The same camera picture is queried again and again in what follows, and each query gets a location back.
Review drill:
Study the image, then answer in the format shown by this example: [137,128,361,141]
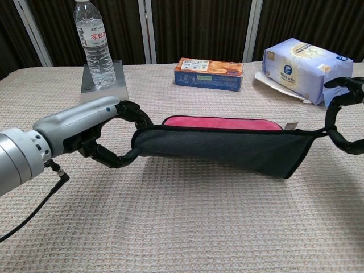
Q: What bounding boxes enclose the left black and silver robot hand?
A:
[32,96,154,169]

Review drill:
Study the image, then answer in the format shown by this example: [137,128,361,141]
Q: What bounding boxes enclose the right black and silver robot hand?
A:
[323,76,364,156]

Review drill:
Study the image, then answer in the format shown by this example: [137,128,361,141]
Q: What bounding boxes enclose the pink towel with black trim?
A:
[131,115,328,180]

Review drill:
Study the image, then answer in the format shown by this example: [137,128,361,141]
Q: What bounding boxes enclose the pale blue tissue pack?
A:
[262,37,355,107]

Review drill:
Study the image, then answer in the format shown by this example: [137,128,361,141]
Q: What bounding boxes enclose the silver metal box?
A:
[80,59,127,104]

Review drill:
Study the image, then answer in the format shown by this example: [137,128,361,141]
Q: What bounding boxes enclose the clear plastic water bottle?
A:
[73,0,117,89]

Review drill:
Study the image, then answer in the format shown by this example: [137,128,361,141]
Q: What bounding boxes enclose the beige woven tablecloth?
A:
[0,61,364,273]

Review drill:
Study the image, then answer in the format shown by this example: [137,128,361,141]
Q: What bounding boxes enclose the orange and blue biscuit box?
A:
[173,57,245,92]

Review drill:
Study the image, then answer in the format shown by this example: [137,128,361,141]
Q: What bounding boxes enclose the dark pleated curtain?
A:
[0,0,364,80]

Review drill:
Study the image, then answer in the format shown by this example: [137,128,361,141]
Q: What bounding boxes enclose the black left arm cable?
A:
[0,159,71,242]

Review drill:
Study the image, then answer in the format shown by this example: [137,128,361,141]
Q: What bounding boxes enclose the white frame post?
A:
[137,0,158,65]
[242,0,264,63]
[13,0,54,67]

